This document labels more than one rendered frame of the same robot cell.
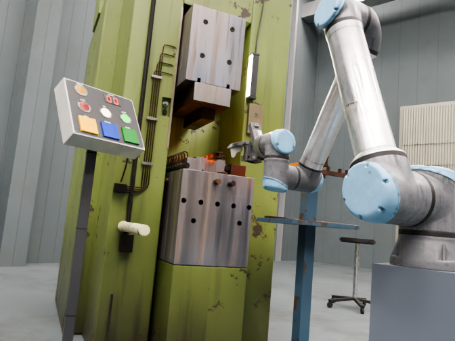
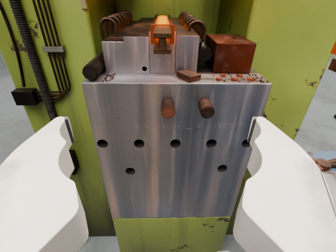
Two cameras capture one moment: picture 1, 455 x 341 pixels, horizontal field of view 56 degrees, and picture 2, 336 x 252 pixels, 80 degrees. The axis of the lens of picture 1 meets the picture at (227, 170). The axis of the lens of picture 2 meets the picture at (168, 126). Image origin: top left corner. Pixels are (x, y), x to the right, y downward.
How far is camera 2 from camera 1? 177 cm
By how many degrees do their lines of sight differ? 45
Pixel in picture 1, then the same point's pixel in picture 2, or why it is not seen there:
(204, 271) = (161, 222)
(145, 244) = (96, 158)
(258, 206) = (276, 99)
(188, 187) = (105, 121)
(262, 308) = not seen: hidden behind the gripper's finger
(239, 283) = (216, 230)
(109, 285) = not seen: hidden behind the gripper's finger
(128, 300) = (94, 203)
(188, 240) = (127, 194)
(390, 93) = not seen: outside the picture
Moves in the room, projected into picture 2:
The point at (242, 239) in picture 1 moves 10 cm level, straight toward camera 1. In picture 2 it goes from (225, 188) to (217, 218)
